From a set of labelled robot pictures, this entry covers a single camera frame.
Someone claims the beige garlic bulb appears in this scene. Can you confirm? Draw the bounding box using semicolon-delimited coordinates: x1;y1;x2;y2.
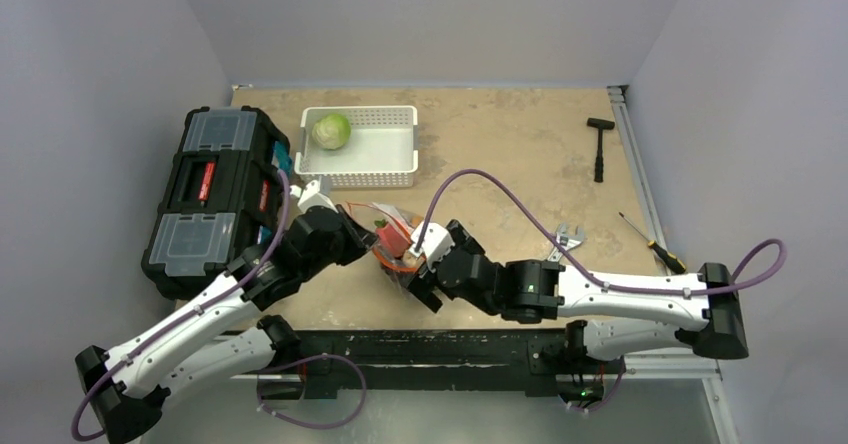
401;251;423;272

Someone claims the pink peach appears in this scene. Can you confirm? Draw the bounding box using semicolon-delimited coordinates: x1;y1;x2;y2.
375;221;412;259

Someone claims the clear zip top bag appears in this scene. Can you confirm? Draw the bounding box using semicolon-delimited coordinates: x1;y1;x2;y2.
343;201;424;291

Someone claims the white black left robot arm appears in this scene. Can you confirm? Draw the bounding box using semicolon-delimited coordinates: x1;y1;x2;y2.
71;206;377;443

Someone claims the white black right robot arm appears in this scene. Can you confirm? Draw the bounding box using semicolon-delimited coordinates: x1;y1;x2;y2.
408;220;749;371

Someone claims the red adjustable wrench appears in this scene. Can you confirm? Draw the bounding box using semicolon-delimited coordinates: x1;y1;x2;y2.
547;222;586;262

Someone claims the white plastic basket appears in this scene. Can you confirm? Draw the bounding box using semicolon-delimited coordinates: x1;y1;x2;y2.
294;105;419;189

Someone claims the green cabbage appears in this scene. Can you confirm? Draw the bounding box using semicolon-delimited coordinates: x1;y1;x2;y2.
311;113;352;150

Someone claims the black toolbox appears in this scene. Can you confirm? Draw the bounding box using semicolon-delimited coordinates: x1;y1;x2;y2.
141;106;293;300

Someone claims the black hammer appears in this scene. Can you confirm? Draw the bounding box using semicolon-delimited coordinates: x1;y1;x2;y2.
586;117;616;183

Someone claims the yellow black screwdriver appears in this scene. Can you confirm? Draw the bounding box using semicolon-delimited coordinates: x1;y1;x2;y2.
618;212;687;275

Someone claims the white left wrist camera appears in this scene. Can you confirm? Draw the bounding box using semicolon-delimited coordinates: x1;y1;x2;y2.
289;177;335;214

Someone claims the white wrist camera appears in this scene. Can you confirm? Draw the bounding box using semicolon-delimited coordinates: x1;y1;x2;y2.
289;177;335;214
406;223;454;271

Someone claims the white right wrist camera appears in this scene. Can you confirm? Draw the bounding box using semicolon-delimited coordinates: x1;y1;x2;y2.
406;223;454;271

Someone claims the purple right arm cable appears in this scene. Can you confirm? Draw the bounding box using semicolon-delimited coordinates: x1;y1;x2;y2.
413;169;788;297

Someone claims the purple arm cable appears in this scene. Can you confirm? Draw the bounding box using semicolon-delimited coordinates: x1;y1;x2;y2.
413;169;788;297
70;169;368;442

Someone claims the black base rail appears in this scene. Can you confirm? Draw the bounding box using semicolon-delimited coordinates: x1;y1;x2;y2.
254;322;626;403

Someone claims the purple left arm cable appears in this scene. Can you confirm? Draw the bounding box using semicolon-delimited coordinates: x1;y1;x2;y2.
70;169;368;442

